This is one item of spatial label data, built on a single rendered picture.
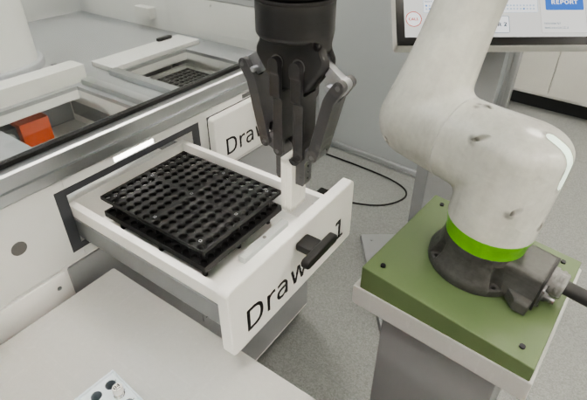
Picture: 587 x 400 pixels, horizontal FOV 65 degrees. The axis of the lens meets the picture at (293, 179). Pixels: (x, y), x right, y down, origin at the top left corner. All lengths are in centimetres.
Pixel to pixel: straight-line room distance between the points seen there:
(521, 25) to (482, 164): 76
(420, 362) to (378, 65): 175
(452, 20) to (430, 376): 58
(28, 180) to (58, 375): 27
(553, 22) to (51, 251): 125
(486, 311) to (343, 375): 91
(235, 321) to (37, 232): 34
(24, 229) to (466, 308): 64
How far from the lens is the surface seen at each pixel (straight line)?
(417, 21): 128
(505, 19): 136
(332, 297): 179
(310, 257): 59
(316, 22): 42
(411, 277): 75
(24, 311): 83
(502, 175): 64
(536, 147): 65
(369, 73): 243
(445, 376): 86
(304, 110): 46
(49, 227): 77
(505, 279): 76
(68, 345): 76
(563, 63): 343
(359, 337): 168
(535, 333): 75
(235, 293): 54
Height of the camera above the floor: 131
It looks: 33 degrees down
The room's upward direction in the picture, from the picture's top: straight up
